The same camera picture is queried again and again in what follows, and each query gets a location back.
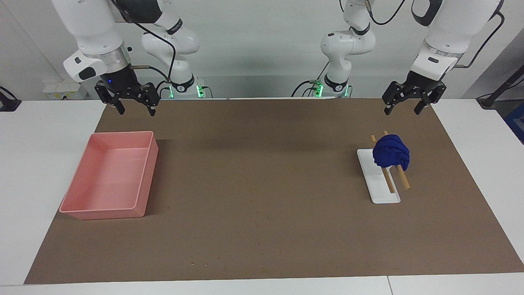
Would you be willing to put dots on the white wall power socket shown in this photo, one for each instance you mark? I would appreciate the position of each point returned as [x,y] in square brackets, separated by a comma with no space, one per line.
[61,88]

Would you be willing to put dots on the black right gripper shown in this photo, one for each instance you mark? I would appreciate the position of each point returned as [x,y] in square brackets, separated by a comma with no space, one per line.
[120,82]

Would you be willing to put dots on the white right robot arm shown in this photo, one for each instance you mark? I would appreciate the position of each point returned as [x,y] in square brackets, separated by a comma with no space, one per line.
[90,24]

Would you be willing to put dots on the black stand pole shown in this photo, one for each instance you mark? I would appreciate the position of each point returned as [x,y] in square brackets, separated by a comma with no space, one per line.
[489,100]

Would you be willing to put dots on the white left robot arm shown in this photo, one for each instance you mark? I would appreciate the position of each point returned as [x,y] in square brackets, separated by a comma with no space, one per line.
[462,20]

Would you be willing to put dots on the blue towel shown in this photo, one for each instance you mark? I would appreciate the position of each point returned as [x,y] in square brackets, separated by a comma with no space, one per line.
[391,151]

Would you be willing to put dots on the pink plastic bin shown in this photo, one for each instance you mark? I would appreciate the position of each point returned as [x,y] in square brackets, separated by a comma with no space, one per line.
[110,176]

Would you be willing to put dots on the wooden rack rod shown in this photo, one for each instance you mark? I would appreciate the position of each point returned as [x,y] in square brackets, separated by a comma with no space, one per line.
[389,182]
[403,178]

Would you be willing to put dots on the black clamp mount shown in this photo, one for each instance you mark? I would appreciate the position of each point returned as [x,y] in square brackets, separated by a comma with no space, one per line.
[8,104]

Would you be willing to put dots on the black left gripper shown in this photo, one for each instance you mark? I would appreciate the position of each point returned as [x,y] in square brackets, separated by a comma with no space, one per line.
[419,85]

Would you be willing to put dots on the brown table mat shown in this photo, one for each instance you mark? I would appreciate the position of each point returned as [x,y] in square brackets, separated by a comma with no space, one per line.
[262,184]

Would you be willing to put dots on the white rack base tray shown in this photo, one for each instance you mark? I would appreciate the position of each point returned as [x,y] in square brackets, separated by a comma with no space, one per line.
[378,186]

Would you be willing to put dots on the blue crate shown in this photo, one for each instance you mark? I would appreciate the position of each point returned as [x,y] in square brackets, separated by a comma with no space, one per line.
[516,123]

